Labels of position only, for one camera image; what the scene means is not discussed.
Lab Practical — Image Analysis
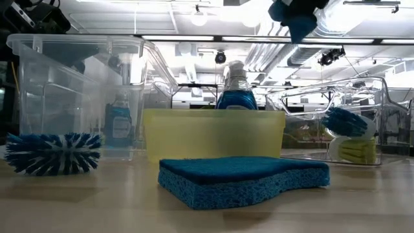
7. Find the blue dish soap bottle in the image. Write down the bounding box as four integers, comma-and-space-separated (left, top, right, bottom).
103, 92, 134, 148
214, 60, 259, 111

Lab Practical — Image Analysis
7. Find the silver ventilation duct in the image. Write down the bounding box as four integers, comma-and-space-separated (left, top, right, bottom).
286, 0, 368, 67

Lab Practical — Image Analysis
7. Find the black round camera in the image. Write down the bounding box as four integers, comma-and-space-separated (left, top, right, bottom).
214, 50, 227, 65

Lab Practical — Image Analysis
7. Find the round white ceiling lamp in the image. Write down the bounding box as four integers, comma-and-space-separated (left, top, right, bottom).
190, 5, 208, 27

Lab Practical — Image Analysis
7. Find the clear handled plastic container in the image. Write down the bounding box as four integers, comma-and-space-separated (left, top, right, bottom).
265, 76, 412, 166

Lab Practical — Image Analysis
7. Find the black background table frame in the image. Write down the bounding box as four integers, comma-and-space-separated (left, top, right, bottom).
170, 82, 221, 108

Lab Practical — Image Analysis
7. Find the yellow plastic bin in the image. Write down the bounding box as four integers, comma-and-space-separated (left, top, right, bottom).
143, 108, 287, 164

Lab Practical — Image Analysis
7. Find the black aluminium rig frame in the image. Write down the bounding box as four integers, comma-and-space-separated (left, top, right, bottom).
142, 34, 414, 45

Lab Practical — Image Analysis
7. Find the blue bristle dish brush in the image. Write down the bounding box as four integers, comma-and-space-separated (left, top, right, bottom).
321, 106, 378, 139
3, 131, 104, 177

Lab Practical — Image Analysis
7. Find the yellow-green dish brush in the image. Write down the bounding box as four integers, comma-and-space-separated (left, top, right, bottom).
328, 135, 378, 165

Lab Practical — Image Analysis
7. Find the blue scrub sponge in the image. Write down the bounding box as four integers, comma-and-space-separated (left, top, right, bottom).
157, 156, 331, 210
267, 0, 318, 45

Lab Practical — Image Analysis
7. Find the large clear plastic bin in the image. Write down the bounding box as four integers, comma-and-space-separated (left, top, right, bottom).
6, 33, 179, 161

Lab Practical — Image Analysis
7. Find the black hanging ceiling device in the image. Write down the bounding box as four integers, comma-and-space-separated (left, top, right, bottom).
318, 47, 346, 67

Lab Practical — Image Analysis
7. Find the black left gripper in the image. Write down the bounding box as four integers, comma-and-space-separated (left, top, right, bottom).
0, 0, 100, 74

